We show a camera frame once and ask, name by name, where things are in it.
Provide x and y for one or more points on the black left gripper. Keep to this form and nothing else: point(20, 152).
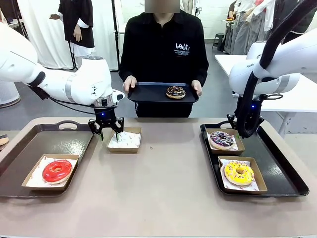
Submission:
point(105, 116)

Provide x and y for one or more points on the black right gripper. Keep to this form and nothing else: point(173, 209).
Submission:
point(255, 109)

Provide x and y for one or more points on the brown cardboard food box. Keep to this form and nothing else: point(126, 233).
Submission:
point(44, 188)
point(241, 146)
point(260, 178)
point(122, 150)

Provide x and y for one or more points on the white printed paper liner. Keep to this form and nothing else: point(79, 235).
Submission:
point(37, 179)
point(128, 141)
point(229, 186)
point(236, 148)

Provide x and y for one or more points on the purple drizzled donut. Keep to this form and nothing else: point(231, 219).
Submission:
point(218, 143)

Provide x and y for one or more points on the small black serving tray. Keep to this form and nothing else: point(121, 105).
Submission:
point(146, 94)

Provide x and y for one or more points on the yellow sprinkled donut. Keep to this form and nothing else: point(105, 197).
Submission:
point(232, 173)

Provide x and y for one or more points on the red glazed donut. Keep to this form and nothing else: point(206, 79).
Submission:
point(49, 173)

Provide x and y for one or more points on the chocolate sprinkled donut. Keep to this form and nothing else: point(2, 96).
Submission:
point(175, 93)

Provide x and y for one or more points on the person's right forearm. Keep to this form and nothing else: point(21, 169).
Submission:
point(125, 70)

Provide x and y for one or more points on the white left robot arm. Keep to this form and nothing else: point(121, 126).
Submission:
point(81, 81)

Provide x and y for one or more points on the person's left forearm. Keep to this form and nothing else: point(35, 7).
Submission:
point(201, 72)

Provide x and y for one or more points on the large brown plastic tray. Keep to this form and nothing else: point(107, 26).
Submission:
point(62, 143)

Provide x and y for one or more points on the large black plastic tray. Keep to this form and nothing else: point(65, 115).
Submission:
point(277, 158)

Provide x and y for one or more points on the person's right hand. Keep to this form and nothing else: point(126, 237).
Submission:
point(130, 83)

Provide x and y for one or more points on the person's left hand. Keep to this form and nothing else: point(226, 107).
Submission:
point(197, 86)

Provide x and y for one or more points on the large white table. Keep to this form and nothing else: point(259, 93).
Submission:
point(297, 99)

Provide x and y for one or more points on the small dark stool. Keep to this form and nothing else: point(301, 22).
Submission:
point(218, 39)

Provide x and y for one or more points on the grey hanging garments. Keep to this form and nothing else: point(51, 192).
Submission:
point(247, 34)

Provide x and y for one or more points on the person's black shirt torso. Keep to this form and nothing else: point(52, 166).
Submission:
point(158, 49)

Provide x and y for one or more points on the black light stand pole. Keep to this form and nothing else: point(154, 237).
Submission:
point(114, 24)

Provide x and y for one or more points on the tan round object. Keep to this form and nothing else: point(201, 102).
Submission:
point(3, 140)

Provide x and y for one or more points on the mannequin in black top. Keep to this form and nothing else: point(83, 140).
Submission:
point(79, 24)

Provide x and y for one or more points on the white curtain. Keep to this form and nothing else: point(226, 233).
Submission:
point(49, 37)

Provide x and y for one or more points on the mannequin in dark coat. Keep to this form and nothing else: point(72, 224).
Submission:
point(304, 22)

